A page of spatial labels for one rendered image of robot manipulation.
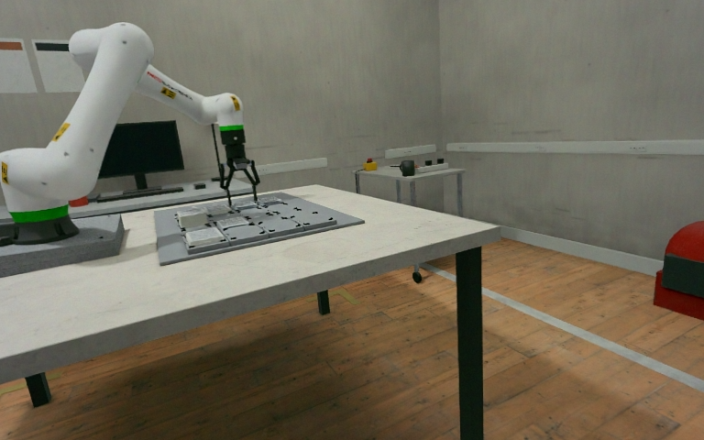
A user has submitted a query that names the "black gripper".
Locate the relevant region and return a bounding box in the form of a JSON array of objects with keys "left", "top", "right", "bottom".
[{"left": 219, "top": 144, "right": 260, "bottom": 205}]

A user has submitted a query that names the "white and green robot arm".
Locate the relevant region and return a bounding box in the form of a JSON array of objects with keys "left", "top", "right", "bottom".
[{"left": 0, "top": 23, "right": 246, "bottom": 247}]

